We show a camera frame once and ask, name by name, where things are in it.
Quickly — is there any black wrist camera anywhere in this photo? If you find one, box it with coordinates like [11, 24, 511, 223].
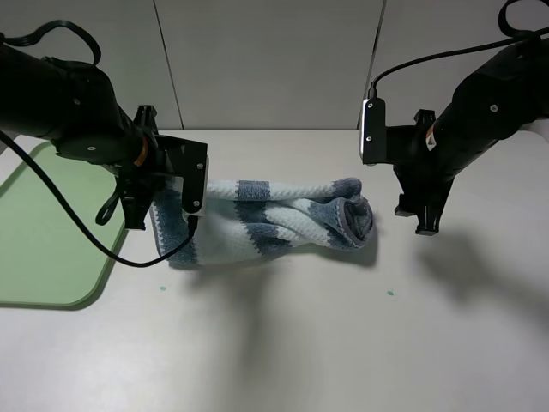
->
[159, 136, 208, 216]
[359, 97, 387, 165]

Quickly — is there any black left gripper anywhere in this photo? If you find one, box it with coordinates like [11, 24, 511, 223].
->
[1, 45, 171, 230]

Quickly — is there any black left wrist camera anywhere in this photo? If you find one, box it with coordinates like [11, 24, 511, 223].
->
[159, 136, 208, 216]

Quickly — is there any blue white striped towel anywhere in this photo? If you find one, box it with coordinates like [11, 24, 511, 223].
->
[168, 178, 376, 268]

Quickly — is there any black camera cable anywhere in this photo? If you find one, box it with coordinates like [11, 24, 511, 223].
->
[367, 0, 549, 100]
[0, 20, 201, 270]

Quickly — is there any black left camera cable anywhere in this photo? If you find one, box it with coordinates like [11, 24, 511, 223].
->
[0, 20, 201, 270]

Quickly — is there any light green plastic tray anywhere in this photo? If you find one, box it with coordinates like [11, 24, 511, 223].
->
[1, 142, 125, 310]

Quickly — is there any black right camera cable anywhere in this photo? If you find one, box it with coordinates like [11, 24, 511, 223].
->
[367, 0, 549, 100]

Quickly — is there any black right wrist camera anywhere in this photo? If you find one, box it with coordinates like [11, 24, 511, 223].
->
[359, 97, 387, 165]

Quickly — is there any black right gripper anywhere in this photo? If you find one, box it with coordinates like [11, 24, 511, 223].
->
[386, 38, 548, 234]

